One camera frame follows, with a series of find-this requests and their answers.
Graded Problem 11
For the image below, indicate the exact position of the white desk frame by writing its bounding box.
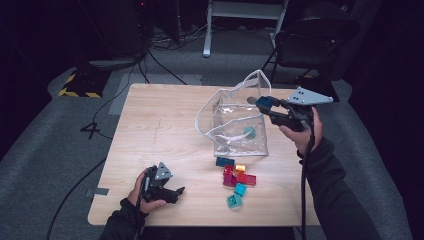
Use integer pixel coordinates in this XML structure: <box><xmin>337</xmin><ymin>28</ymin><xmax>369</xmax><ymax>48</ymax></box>
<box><xmin>202</xmin><ymin>0</ymin><xmax>290</xmax><ymax>58</ymax></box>

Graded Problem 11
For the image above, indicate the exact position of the pale teal toy block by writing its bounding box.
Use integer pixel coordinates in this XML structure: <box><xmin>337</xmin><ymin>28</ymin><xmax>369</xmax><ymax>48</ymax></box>
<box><xmin>243</xmin><ymin>125</ymin><xmax>258</xmax><ymax>140</ymax></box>

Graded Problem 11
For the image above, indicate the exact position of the teal studded toy block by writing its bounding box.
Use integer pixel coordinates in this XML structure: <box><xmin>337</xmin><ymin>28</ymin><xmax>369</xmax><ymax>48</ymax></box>
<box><xmin>226</xmin><ymin>193</ymin><xmax>244</xmax><ymax>210</ymax></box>

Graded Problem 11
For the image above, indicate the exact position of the long dark blue toy block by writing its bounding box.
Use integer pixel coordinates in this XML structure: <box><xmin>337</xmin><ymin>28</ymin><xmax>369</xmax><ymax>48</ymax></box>
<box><xmin>215</xmin><ymin>156</ymin><xmax>236</xmax><ymax>168</ymax></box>

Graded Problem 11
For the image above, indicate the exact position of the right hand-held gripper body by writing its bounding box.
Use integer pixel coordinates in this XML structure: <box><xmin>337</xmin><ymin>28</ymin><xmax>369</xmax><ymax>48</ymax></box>
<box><xmin>271</xmin><ymin>87</ymin><xmax>334</xmax><ymax>133</ymax></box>

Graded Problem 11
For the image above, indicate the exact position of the right hand-held gripper cable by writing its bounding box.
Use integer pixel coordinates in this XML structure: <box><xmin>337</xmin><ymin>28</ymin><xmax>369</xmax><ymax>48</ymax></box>
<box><xmin>299</xmin><ymin>113</ymin><xmax>316</xmax><ymax>240</ymax></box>

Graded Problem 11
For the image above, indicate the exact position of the small dark blue toy block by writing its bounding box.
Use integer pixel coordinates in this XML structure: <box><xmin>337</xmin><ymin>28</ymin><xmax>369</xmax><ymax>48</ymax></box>
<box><xmin>255</xmin><ymin>95</ymin><xmax>274</xmax><ymax>113</ymax></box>

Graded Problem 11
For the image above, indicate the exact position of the clear plastic bag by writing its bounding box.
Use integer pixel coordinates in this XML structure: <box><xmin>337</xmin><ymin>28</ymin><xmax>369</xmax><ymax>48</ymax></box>
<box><xmin>194</xmin><ymin>69</ymin><xmax>273</xmax><ymax>158</ymax></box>

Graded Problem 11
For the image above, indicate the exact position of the grey tape strip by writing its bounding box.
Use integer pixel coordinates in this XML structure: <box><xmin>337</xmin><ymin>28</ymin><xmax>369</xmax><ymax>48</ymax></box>
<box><xmin>85</xmin><ymin>187</ymin><xmax>110</xmax><ymax>198</ymax></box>

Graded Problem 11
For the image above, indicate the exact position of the dark base with yellow mark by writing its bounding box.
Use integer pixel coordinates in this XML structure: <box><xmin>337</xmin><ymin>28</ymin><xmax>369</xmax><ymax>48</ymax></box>
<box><xmin>295</xmin><ymin>73</ymin><xmax>340</xmax><ymax>103</ymax></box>

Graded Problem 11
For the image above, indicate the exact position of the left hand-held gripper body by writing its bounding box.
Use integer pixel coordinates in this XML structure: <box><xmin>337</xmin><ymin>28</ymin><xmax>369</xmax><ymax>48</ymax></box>
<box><xmin>141</xmin><ymin>161</ymin><xmax>174</xmax><ymax>203</ymax></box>

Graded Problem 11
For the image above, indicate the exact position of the black yellow striped base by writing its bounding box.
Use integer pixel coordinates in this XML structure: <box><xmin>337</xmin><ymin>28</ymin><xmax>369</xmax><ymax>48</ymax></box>
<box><xmin>58</xmin><ymin>68</ymin><xmax>112</xmax><ymax>99</ymax></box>

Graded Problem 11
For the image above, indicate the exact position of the thin black floor cable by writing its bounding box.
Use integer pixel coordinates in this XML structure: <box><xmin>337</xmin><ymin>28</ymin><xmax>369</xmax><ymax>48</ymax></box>
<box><xmin>91</xmin><ymin>64</ymin><xmax>136</xmax><ymax>140</ymax></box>

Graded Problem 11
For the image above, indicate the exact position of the maroon toy block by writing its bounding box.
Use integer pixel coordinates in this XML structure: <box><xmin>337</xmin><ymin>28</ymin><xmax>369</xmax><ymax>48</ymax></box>
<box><xmin>222</xmin><ymin>174</ymin><xmax>238</xmax><ymax>188</ymax></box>

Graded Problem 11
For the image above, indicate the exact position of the dark equipment stand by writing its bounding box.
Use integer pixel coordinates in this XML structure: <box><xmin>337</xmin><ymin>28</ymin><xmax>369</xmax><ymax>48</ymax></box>
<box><xmin>76</xmin><ymin>0</ymin><xmax>151</xmax><ymax>71</ymax></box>

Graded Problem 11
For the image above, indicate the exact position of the thick black floor cable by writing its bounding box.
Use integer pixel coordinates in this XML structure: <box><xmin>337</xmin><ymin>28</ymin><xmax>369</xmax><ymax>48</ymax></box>
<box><xmin>45</xmin><ymin>157</ymin><xmax>108</xmax><ymax>240</ymax></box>

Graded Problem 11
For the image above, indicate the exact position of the hand-held gripper cable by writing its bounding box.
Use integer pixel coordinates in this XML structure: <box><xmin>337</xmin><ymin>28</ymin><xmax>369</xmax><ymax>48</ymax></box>
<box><xmin>134</xmin><ymin>175</ymin><xmax>150</xmax><ymax>240</ymax></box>
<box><xmin>299</xmin><ymin>113</ymin><xmax>316</xmax><ymax>240</ymax></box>

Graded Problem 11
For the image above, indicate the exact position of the person's left hand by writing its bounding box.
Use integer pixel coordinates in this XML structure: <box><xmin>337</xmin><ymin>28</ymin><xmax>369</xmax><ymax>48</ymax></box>
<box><xmin>127</xmin><ymin>168</ymin><xmax>168</xmax><ymax>214</ymax></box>

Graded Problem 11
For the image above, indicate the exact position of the bundle of floor cables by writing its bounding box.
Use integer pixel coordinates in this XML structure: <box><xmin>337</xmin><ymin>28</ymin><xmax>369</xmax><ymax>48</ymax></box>
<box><xmin>148</xmin><ymin>16</ymin><xmax>214</xmax><ymax>51</ymax></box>

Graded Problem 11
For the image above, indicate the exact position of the black chair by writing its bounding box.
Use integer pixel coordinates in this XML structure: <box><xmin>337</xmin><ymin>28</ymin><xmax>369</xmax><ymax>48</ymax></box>
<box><xmin>260</xmin><ymin>14</ymin><xmax>362</xmax><ymax>88</ymax></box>

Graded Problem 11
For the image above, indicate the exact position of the left hand-held gripper cable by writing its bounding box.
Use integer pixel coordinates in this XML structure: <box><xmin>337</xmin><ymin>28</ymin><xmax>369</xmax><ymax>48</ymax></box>
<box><xmin>134</xmin><ymin>175</ymin><xmax>150</xmax><ymax>240</ymax></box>

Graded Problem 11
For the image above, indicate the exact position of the person's right hand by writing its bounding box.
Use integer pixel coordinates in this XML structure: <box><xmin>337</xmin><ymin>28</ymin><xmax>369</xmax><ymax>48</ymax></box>
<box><xmin>279</xmin><ymin>106</ymin><xmax>324</xmax><ymax>156</ymax></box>

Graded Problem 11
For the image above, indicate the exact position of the cyan toy block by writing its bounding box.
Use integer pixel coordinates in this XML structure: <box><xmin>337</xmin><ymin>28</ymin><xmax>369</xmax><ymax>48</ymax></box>
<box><xmin>233</xmin><ymin>182</ymin><xmax>248</xmax><ymax>198</ymax></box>

